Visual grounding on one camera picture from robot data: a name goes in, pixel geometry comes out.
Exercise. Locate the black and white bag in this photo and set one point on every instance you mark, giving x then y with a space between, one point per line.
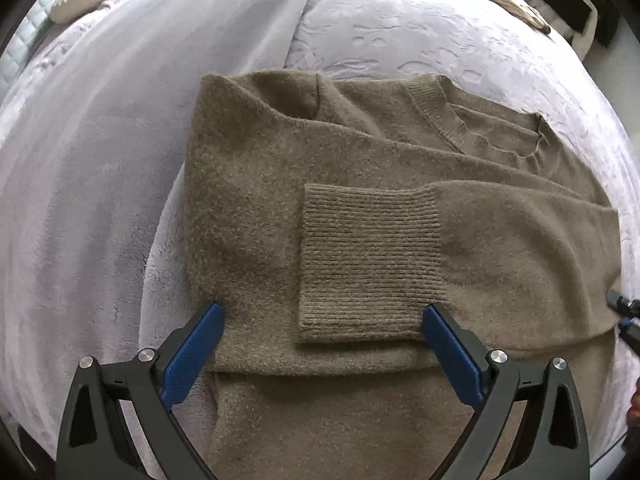
575 10

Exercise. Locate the smooth pale lavender duvet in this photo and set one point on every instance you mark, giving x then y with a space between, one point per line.
125 135

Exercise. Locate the embossed lavender fleece blanket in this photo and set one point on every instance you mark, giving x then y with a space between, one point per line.
400 25

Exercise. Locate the olive brown knit sweater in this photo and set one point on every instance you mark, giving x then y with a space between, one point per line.
350 160

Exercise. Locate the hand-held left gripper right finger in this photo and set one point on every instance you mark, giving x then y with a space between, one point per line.
452 355

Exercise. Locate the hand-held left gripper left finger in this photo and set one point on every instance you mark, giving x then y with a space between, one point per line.
195 350

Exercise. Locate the floral bed sheet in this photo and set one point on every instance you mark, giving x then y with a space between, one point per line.
65 50

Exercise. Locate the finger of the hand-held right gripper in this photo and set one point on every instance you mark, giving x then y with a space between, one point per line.
631 335
622 304

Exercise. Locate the quilted grey headboard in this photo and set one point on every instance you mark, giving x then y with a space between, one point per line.
17 55

